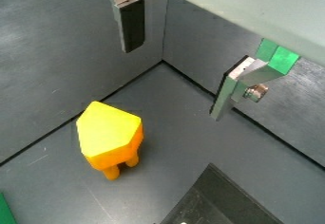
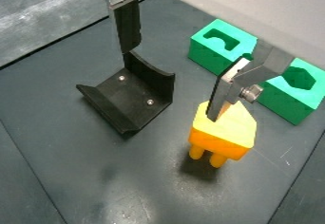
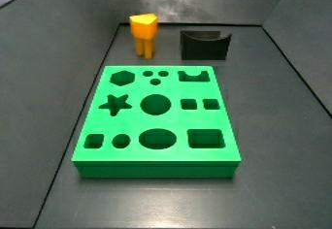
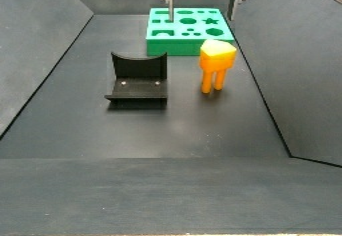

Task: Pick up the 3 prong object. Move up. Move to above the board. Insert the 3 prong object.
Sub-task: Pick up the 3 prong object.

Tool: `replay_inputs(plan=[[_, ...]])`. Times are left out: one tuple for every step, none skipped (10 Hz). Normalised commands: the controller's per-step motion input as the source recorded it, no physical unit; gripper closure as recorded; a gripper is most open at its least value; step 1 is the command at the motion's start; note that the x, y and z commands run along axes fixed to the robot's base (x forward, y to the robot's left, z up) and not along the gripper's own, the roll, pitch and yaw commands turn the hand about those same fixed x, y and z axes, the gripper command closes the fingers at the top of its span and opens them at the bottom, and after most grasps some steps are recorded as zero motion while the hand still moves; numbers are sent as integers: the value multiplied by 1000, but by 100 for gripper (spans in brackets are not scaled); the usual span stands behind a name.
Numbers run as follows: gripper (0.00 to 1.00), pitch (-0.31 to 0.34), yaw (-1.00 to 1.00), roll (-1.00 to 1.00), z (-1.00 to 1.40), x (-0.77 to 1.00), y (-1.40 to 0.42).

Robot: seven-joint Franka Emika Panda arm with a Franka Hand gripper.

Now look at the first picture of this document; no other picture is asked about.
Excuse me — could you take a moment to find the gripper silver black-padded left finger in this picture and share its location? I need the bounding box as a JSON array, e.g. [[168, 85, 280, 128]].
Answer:
[[110, 0, 144, 53]]

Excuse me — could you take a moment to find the gripper silver green-taped right finger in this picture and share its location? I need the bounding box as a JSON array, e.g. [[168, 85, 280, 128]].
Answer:
[[209, 39, 299, 120]]

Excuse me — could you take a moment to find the orange three prong block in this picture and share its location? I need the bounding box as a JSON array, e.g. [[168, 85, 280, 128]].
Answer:
[[76, 102, 143, 180]]

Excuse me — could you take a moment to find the green shape sorting board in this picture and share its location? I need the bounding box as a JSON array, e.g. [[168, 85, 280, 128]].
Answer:
[[0, 193, 15, 224]]

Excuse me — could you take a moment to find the black curved bracket stand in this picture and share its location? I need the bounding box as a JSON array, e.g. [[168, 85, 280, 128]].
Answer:
[[160, 163, 284, 224]]

